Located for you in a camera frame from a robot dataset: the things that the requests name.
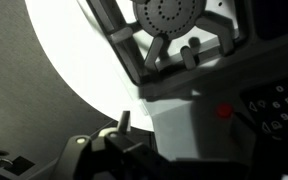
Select black stove burner grate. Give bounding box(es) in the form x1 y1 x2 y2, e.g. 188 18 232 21
86 0 252 87

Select orange stove button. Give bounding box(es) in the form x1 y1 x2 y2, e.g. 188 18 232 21
216 103 234 120

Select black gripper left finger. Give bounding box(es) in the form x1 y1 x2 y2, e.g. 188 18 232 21
53 132 172 180

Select grey round burner disc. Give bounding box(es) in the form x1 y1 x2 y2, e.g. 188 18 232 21
132 0 208 37

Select round white table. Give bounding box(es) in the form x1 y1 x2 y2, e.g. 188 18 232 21
24 0 158 132

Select black stove keypad panel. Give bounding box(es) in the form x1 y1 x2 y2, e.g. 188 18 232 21
239 73 288 144

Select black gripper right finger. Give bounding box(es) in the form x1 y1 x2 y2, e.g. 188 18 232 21
231 111 288 180

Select grey toy stove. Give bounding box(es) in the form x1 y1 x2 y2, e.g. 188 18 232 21
77 0 288 180

